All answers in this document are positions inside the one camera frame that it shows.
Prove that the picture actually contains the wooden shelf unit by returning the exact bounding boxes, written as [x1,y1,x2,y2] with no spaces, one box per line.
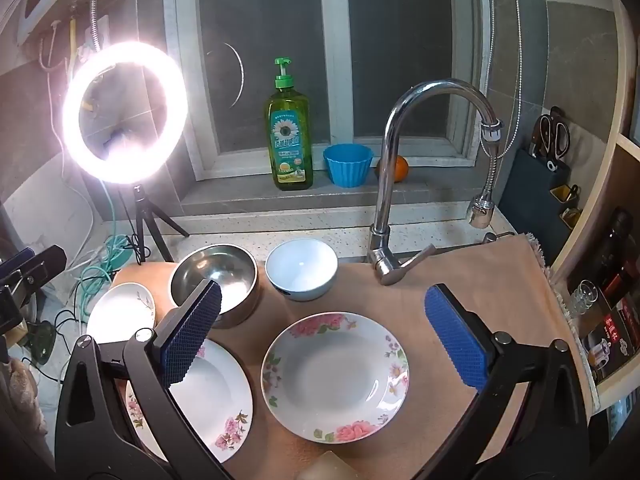
[547,0,640,416]

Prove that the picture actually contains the stainless steel bowl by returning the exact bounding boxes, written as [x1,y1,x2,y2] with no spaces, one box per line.
[170,244,261,330]

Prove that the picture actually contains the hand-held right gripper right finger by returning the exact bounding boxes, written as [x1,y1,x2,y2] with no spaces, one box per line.
[415,284,591,480]

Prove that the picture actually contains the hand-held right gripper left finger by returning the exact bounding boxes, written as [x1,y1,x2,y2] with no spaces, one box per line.
[54,279,236,480]

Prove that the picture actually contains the printed cardboard box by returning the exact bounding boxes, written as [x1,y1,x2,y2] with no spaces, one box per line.
[580,287,640,386]

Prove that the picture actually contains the peach towel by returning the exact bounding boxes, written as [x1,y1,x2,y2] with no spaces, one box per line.
[112,232,593,480]

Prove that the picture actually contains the person's left forearm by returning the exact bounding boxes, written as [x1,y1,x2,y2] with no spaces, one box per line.
[0,355,46,441]

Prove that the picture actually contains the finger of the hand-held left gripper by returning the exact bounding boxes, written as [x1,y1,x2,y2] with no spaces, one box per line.
[15,245,67,291]
[0,249,36,277]

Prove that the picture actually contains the teal cable coil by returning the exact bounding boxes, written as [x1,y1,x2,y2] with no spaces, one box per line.
[75,180,143,321]

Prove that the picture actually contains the dark blue knife block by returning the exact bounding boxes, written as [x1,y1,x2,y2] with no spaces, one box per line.
[500,147,583,256]

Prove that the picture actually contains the window frame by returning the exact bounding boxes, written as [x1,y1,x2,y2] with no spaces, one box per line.
[165,0,493,181]

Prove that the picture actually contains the black scissors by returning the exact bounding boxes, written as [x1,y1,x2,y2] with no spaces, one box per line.
[530,112,572,161]

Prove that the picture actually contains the clear drinking glass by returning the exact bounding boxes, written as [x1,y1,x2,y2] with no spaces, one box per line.
[566,279,599,320]

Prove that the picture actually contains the flexible faucet sprayer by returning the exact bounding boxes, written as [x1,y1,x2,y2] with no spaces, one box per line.
[468,120,503,230]

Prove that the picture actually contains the pale blue ceramic bowl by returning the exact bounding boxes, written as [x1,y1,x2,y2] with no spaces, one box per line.
[265,238,339,302]

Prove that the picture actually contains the blue fluted cup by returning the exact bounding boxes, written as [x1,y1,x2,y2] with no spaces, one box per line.
[322,143,375,189]

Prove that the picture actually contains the ring light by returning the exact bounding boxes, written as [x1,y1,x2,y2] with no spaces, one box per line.
[61,40,190,193]

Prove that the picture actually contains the orange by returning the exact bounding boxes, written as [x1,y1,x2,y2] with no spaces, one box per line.
[376,154,410,183]

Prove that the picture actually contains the green dish soap bottle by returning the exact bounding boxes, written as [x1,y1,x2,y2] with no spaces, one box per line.
[264,56,314,192]

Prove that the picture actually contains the white plate with pink flowers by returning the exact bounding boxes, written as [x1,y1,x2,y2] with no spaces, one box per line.
[260,311,410,445]
[125,337,253,464]

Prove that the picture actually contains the beige foam block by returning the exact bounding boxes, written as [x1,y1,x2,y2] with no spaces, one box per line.
[298,451,357,480]

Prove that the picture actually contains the dark glass bottle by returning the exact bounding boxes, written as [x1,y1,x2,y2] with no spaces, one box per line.
[597,206,638,291]

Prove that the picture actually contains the white plate with branch pattern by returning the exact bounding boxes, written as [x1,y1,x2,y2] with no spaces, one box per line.
[86,282,158,346]

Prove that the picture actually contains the chrome faucet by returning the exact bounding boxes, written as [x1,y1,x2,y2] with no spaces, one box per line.
[367,78,502,287]

